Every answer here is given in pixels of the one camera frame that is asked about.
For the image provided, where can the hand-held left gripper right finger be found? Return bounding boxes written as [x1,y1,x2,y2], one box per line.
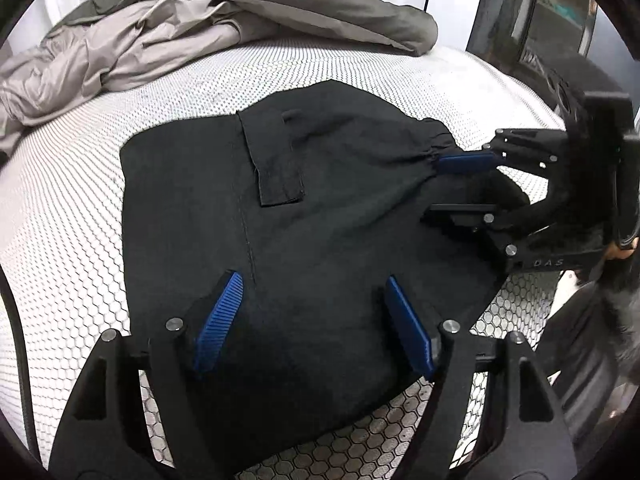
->
[385,275,578,480]

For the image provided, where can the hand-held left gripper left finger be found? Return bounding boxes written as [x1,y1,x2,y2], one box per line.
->
[47,270,244,480]

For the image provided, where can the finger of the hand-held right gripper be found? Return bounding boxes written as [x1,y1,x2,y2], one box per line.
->
[425,200,551,257]
[437,129,568,181]

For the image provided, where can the black pants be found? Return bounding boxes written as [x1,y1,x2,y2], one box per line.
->
[120,80,531,476]

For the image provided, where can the person's right forearm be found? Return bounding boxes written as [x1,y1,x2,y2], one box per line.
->
[575,255,640,356]

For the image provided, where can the person's right hand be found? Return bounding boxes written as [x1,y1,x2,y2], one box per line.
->
[602,237,640,262]

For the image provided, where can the dark glass cabinet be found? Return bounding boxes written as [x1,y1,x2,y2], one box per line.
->
[465,0,618,108]

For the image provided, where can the person's legs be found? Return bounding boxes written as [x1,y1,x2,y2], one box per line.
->
[537,280,636,441]

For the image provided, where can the white mesh bed mattress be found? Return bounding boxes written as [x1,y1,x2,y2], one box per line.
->
[0,30,576,480]

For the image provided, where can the dark grey duvet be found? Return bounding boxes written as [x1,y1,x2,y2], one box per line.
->
[50,0,440,57]

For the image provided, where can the light grey duvet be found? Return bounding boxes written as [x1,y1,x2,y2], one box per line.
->
[0,0,271,161]

